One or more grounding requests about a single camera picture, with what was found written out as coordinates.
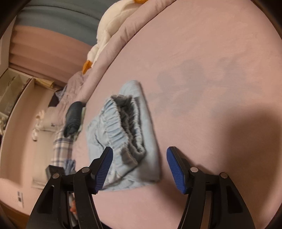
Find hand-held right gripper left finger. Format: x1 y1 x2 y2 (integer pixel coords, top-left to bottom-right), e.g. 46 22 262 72
26 146 114 229

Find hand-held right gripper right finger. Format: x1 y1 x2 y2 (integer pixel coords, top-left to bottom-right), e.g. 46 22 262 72
166 146 256 229

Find light blue strawberry print pants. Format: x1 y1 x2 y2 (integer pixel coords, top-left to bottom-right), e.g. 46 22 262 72
85 80 162 191

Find light blue striped cloth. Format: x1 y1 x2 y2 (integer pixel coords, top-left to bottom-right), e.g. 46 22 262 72
64 159 76 175

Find plaid pillow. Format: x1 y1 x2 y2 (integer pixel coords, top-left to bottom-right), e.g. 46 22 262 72
52 129 76 172

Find dark box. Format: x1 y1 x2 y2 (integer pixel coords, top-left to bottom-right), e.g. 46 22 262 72
45 166 66 177

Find folded dark blue jeans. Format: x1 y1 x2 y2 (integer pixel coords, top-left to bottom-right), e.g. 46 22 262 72
63 101 87 137

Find beige pillow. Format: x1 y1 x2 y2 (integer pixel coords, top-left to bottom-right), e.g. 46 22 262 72
42 107 66 132

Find small white plush toy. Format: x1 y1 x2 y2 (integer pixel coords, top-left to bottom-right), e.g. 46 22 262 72
32 109 47 141

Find dark garment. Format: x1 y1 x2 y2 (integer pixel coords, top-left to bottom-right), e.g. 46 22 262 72
48 89 63 107

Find plaid shirt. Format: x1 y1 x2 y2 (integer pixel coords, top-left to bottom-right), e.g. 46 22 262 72
55 85 68 99

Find purple quilt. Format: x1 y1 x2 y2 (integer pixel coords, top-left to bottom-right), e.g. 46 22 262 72
56 0 177 106

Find pink curtain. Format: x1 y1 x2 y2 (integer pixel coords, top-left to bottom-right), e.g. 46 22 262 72
9 24 93 86

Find white goose plush toy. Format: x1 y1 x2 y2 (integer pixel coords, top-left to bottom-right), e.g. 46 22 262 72
82 0 155 74

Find blue curtain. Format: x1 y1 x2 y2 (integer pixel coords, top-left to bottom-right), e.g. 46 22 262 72
20 4 106 48

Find cream wall shelf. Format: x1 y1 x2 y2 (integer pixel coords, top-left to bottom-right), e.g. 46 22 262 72
0 67 36 132

